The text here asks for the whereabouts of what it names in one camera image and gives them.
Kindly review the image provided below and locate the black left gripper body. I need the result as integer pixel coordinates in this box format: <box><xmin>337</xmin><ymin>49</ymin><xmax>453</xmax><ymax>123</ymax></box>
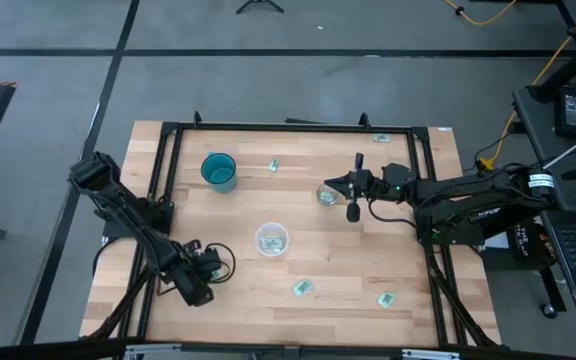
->
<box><xmin>170</xmin><ymin>238</ymin><xmax>217</xmax><ymax>308</ymax></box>

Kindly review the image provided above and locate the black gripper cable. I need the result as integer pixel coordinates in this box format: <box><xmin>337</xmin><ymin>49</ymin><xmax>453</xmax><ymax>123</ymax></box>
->
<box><xmin>366</xmin><ymin>198</ymin><xmax>419</xmax><ymax>230</ymax></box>
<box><xmin>206</xmin><ymin>242</ymin><xmax>238</xmax><ymax>285</ymax></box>

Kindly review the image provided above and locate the dark side desk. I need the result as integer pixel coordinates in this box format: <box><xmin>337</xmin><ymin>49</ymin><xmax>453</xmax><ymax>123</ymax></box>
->
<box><xmin>511</xmin><ymin>84</ymin><xmax>576</xmax><ymax>334</ymax></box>

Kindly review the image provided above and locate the black printed bag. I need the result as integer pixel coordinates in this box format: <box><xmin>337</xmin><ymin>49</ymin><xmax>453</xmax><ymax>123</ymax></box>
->
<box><xmin>506</xmin><ymin>221</ymin><xmax>558</xmax><ymax>272</ymax></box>

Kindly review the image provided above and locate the teal mug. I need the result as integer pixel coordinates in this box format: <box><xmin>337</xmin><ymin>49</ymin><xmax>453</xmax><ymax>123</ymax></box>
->
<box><xmin>200</xmin><ymin>151</ymin><xmax>239</xmax><ymax>195</ymax></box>

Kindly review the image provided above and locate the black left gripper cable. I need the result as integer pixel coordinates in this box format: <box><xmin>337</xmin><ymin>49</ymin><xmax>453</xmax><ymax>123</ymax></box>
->
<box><xmin>206</xmin><ymin>242</ymin><xmax>238</xmax><ymax>285</ymax></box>

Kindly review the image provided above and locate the black camera mount rail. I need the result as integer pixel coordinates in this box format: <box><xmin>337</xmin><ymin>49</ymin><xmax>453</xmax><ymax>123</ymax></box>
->
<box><xmin>0</xmin><ymin>337</ymin><xmax>576</xmax><ymax>360</ymax></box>

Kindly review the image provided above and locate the clear plastic round container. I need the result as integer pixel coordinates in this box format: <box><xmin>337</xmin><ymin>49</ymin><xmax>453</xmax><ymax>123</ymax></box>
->
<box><xmin>254</xmin><ymin>222</ymin><xmax>291</xmax><ymax>259</ymax></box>

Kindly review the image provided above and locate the short yellow cable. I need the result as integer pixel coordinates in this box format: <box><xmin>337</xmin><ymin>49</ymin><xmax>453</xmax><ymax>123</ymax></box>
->
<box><xmin>441</xmin><ymin>0</ymin><xmax>518</xmax><ymax>27</ymax></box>

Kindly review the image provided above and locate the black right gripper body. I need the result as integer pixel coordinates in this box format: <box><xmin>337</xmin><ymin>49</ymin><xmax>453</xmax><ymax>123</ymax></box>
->
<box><xmin>345</xmin><ymin>152</ymin><xmax>385</xmax><ymax>224</ymax></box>

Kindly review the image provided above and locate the long yellow cable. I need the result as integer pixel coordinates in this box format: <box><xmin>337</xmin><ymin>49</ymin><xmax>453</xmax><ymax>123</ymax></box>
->
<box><xmin>477</xmin><ymin>0</ymin><xmax>576</xmax><ymax>171</ymax></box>

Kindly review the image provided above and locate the black tripod foot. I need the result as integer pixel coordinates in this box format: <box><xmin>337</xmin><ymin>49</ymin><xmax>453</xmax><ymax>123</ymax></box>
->
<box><xmin>234</xmin><ymin>0</ymin><xmax>286</xmax><ymax>16</ymax></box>

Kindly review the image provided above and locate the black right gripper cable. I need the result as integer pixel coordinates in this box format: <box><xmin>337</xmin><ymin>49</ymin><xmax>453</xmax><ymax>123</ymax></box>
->
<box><xmin>366</xmin><ymin>198</ymin><xmax>419</xmax><ymax>230</ymax></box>

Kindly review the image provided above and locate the black aluminium table frame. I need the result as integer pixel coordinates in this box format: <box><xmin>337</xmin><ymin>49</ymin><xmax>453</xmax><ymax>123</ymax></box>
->
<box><xmin>80</xmin><ymin>110</ymin><xmax>502</xmax><ymax>351</ymax></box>

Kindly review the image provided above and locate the black stand pole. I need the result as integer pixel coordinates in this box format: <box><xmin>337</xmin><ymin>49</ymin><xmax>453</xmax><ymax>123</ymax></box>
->
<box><xmin>526</xmin><ymin>0</ymin><xmax>576</xmax><ymax>104</ymax></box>

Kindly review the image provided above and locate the black power adapter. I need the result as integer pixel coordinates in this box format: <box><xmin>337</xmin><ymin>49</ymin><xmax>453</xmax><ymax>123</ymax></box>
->
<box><xmin>554</xmin><ymin>84</ymin><xmax>576</xmax><ymax>141</ymax></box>

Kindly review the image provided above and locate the clear glass jar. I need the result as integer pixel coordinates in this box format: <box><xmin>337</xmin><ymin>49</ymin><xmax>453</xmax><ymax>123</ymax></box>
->
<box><xmin>315</xmin><ymin>183</ymin><xmax>341</xmax><ymax>208</ymax></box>

